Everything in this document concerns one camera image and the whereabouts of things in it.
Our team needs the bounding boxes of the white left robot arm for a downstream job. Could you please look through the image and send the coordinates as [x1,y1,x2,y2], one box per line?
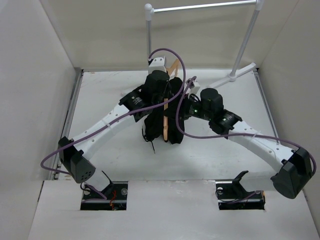
[58,56,180,200]

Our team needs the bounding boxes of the black trousers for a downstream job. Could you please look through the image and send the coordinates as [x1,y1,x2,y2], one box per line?
[142,77,184,145]

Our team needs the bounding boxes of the white clothes rack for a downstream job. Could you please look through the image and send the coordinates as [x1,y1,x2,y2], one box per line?
[120,0,266,96]

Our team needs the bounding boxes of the wooden clothes hanger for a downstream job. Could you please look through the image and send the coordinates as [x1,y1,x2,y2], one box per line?
[161,58,182,143]

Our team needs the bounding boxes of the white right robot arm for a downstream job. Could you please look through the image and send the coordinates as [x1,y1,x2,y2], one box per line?
[178,88,317,199]

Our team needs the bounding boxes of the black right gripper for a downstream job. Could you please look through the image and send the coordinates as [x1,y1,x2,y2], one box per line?
[161,93,213,122]

